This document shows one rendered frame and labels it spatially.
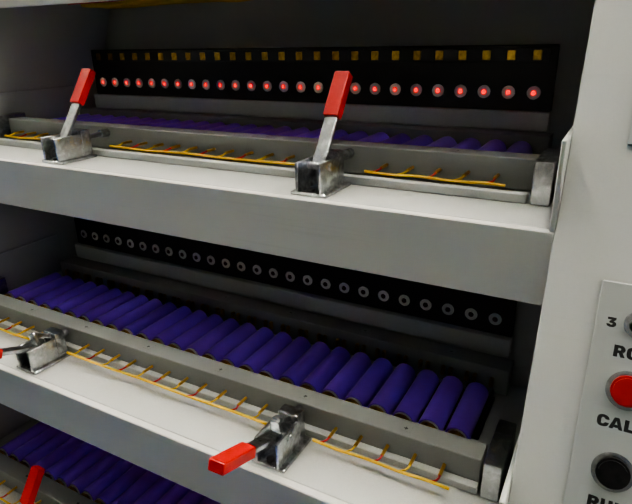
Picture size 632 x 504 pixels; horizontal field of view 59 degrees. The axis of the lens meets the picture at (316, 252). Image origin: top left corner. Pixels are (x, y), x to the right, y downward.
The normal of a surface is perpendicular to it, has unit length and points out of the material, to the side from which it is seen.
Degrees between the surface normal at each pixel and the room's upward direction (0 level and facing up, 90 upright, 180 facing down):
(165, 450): 111
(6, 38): 90
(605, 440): 90
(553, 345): 90
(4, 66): 90
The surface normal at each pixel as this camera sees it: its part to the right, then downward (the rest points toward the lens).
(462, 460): -0.48, 0.33
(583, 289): -0.46, -0.02
